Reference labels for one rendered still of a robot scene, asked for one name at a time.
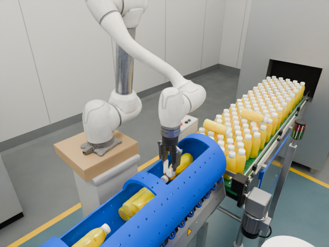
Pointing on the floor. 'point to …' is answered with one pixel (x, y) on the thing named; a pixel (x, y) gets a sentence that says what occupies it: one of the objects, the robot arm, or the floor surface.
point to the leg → (201, 234)
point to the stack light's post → (279, 188)
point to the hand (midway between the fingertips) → (169, 168)
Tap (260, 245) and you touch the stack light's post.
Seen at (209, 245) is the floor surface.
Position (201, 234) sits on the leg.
